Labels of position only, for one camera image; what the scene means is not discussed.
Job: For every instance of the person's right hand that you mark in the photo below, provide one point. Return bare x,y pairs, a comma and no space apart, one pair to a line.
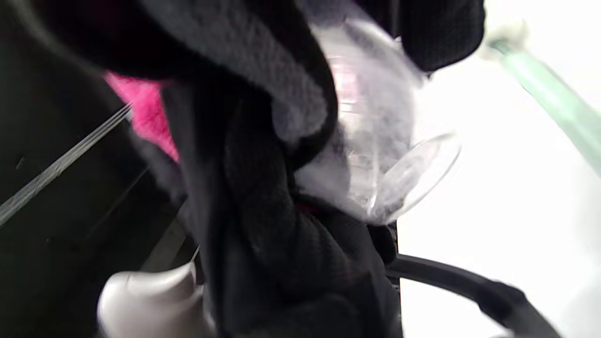
281,263

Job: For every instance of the person's left hand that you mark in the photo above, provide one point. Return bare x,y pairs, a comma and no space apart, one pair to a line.
112,37

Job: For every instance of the pink and grey cloth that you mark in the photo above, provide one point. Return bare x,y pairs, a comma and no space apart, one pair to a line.
263,61

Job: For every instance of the clear plastic shaker cup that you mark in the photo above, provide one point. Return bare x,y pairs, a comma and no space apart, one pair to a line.
375,117

